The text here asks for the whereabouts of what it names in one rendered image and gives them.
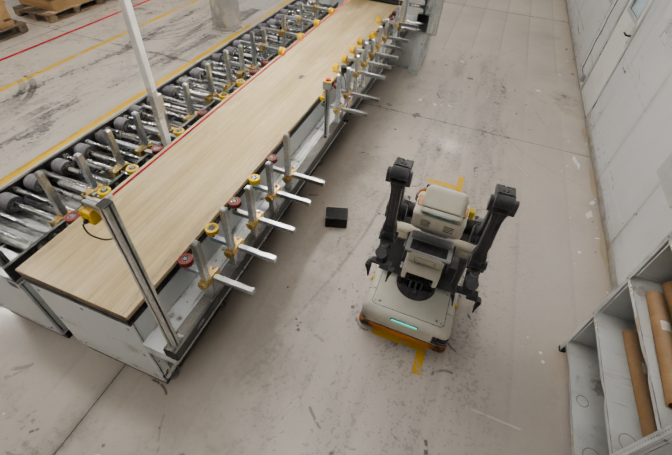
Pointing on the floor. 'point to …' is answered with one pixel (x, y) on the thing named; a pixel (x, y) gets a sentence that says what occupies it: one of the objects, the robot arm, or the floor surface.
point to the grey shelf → (618, 368)
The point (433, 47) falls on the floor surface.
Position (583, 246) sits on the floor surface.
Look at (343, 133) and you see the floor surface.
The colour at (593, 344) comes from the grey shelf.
